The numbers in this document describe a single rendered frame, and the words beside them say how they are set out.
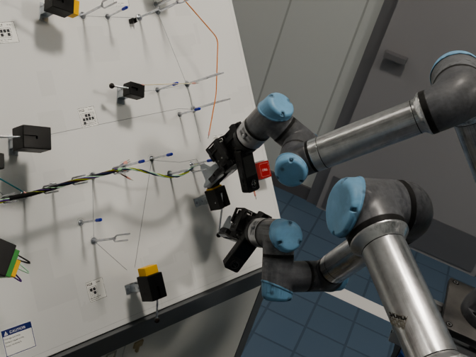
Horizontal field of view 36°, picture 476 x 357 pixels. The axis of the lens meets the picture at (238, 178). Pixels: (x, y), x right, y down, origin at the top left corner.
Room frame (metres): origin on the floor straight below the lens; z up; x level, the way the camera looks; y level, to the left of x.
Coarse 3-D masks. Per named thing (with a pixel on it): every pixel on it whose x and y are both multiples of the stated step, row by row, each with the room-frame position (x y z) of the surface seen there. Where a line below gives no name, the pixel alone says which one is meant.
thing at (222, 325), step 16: (256, 288) 1.86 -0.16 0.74; (224, 304) 1.74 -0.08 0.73; (240, 304) 1.81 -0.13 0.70; (192, 320) 1.63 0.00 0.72; (208, 320) 1.70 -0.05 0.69; (224, 320) 1.76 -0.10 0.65; (240, 320) 1.84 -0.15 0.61; (160, 336) 1.54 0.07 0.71; (176, 336) 1.59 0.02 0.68; (192, 336) 1.65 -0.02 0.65; (208, 336) 1.72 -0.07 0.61; (224, 336) 1.79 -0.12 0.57; (240, 336) 1.87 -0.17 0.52; (128, 352) 1.44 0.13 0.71; (144, 352) 1.50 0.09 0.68; (160, 352) 1.55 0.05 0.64; (176, 352) 1.61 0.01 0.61; (192, 352) 1.68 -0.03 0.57; (208, 352) 1.75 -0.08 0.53; (224, 352) 1.82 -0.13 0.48
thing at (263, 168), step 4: (256, 164) 1.92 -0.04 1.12; (260, 164) 1.92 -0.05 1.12; (264, 164) 1.94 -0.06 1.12; (268, 164) 1.95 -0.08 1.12; (256, 168) 1.92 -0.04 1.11; (260, 168) 1.92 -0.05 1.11; (264, 168) 1.93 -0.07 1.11; (268, 168) 1.94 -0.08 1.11; (260, 172) 1.91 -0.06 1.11; (264, 172) 1.92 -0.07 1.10; (268, 172) 1.94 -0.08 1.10; (260, 176) 1.90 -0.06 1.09; (264, 176) 1.92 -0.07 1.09; (268, 176) 1.93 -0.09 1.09
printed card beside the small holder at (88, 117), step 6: (78, 108) 1.57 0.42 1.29; (84, 108) 1.59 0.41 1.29; (90, 108) 1.60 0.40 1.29; (84, 114) 1.58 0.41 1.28; (90, 114) 1.59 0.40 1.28; (84, 120) 1.57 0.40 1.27; (90, 120) 1.58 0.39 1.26; (96, 120) 1.60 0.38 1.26; (84, 126) 1.56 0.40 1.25; (90, 126) 1.57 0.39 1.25
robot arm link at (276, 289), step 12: (264, 264) 1.42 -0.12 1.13; (276, 264) 1.41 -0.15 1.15; (288, 264) 1.42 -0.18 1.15; (300, 264) 1.45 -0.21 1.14; (264, 276) 1.40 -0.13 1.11; (276, 276) 1.40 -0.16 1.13; (288, 276) 1.41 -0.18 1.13; (300, 276) 1.42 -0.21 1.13; (264, 288) 1.39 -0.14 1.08; (276, 288) 1.38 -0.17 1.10; (288, 288) 1.39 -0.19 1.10; (300, 288) 1.42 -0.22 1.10; (276, 300) 1.37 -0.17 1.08; (288, 300) 1.39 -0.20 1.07
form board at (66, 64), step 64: (0, 0) 1.56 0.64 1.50; (128, 0) 1.86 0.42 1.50; (192, 0) 2.05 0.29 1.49; (0, 64) 1.47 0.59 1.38; (64, 64) 1.61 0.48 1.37; (128, 64) 1.76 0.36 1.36; (192, 64) 1.94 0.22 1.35; (0, 128) 1.39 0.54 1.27; (64, 128) 1.52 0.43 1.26; (128, 128) 1.66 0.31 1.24; (192, 128) 1.83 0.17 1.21; (0, 192) 1.31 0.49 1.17; (64, 192) 1.43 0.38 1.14; (128, 192) 1.56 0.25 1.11; (192, 192) 1.72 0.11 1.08; (256, 192) 1.91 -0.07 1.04; (64, 256) 1.34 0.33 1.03; (128, 256) 1.47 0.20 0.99; (192, 256) 1.61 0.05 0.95; (256, 256) 1.79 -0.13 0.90; (0, 320) 1.16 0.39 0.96; (64, 320) 1.26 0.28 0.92; (128, 320) 1.38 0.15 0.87
